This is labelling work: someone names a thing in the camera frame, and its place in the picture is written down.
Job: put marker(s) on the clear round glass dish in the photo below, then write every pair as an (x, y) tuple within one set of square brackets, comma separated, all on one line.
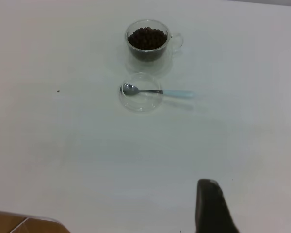
[(140, 104)]

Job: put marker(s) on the glass cup of coffee beans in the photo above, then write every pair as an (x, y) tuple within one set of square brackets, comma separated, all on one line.
[(148, 41)]

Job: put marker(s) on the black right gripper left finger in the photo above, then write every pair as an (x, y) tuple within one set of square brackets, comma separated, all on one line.
[(213, 211)]

